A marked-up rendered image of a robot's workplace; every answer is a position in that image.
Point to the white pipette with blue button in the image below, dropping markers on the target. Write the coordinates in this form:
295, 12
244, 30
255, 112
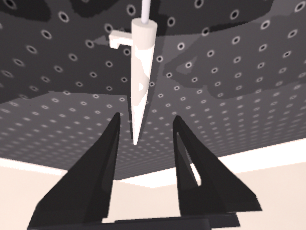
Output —
142, 41

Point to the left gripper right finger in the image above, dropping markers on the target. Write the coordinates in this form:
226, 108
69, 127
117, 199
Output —
220, 192

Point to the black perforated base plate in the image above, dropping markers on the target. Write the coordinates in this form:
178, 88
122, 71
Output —
233, 70

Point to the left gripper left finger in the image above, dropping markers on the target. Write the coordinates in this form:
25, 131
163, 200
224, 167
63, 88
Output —
77, 197

